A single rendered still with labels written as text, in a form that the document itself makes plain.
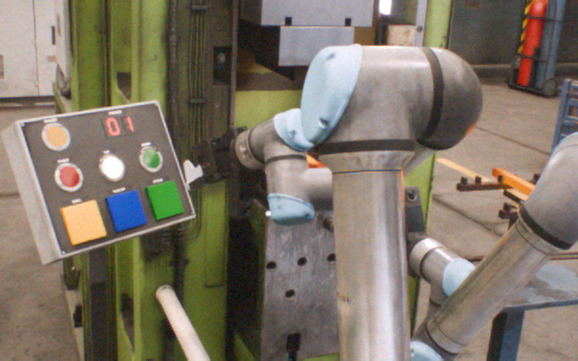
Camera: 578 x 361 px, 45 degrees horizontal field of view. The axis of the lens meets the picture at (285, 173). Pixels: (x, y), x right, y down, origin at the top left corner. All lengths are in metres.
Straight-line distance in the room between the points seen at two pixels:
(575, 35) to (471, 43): 1.88
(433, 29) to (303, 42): 0.50
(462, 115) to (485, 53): 9.07
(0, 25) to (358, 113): 6.14
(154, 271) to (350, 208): 1.18
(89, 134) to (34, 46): 5.41
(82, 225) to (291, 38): 0.68
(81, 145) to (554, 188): 0.90
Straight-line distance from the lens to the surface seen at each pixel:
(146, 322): 2.01
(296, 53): 1.73
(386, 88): 0.81
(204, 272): 1.98
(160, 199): 1.53
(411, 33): 2.02
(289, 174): 1.18
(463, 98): 0.86
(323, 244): 1.84
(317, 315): 1.94
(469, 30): 9.68
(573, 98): 5.70
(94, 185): 1.46
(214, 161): 1.33
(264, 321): 1.88
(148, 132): 1.57
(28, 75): 6.92
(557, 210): 1.09
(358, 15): 1.79
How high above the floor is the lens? 1.54
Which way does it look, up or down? 18 degrees down
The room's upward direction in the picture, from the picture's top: 3 degrees clockwise
